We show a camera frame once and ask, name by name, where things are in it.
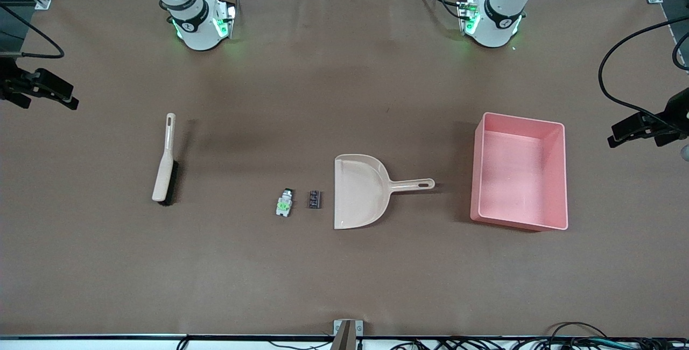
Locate thin black cable loop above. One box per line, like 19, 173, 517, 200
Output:
671, 31, 689, 72

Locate beige plastic dustpan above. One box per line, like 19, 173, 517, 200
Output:
334, 155, 435, 230

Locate brown table cover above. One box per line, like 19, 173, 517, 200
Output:
0, 0, 689, 338

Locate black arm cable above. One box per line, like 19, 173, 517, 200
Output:
597, 15, 689, 124
0, 4, 66, 60

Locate green white push button switch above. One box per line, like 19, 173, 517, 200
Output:
276, 188, 294, 218

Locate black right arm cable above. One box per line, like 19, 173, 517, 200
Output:
0, 4, 66, 60

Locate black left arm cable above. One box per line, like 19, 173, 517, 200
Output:
597, 15, 689, 124

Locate beige hand brush black bristles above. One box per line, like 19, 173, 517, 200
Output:
152, 113, 179, 205

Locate black cable bundle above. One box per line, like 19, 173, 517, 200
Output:
388, 322, 689, 350

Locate pink plastic bin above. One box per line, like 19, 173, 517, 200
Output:
470, 112, 569, 232

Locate grey metal bracket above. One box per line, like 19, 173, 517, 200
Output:
333, 319, 364, 350

